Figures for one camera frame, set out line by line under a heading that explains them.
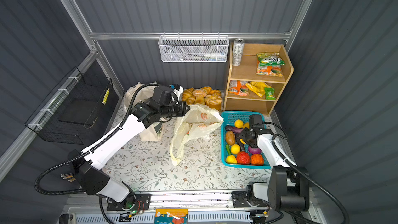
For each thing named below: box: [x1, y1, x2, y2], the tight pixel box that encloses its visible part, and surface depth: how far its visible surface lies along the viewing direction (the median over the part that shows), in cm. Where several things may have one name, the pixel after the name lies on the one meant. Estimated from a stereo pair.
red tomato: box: [236, 151, 251, 165], surface depth 82 cm
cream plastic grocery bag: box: [169, 103, 224, 166], surface depth 78 cm
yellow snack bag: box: [245, 81, 272, 98], surface depth 98 cm
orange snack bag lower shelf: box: [228, 79, 250, 96], surface depth 98 cm
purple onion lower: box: [248, 146, 262, 154], surface depth 86 cm
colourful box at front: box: [153, 208, 189, 224], surface depth 71 cm
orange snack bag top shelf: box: [256, 61, 283, 77], surface depth 86 cm
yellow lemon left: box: [230, 143, 241, 155], surface depth 88 cm
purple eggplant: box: [224, 125, 243, 134], surface depth 98 cm
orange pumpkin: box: [250, 154, 264, 166], surface depth 82 cm
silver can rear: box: [232, 37, 246, 67], surface depth 84 cm
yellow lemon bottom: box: [225, 154, 238, 164], surface depth 84 cm
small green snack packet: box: [264, 87, 277, 101], surface depth 96 cm
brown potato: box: [225, 130, 236, 146], surface depth 92 cm
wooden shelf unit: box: [223, 43, 294, 116], surface depth 95 cm
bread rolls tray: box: [181, 86, 223, 111], surface depth 111 cm
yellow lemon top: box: [234, 119, 245, 129], surface depth 98 cm
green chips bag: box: [256, 52, 286, 67], surface depth 88 cm
